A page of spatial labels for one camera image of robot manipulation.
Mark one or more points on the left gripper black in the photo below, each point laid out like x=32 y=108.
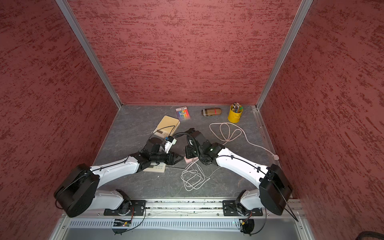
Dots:
x=172 y=162

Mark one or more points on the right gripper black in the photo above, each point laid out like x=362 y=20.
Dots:
x=188 y=150

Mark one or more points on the pink power strip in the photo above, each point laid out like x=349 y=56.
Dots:
x=190 y=160

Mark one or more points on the blue top kitchen scale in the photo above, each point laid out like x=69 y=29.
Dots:
x=156 y=168

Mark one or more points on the beige kitchen scale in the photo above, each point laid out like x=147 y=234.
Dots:
x=166 y=127

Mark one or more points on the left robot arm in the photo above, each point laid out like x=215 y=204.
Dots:
x=80 y=191

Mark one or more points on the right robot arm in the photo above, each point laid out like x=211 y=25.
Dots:
x=273 y=188

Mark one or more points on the brown pencil case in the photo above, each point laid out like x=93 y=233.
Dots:
x=211 y=112

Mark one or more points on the colourful highlighter pack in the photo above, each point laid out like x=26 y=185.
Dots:
x=183 y=113

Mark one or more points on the yellow pen cup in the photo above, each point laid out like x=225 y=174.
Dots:
x=235 y=113

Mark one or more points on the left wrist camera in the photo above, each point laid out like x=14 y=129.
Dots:
x=168 y=143

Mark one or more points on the aluminium front rail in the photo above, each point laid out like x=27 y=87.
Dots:
x=173 y=208

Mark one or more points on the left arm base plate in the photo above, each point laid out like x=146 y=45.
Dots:
x=128 y=209

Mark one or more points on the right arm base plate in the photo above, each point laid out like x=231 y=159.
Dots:
x=234 y=208

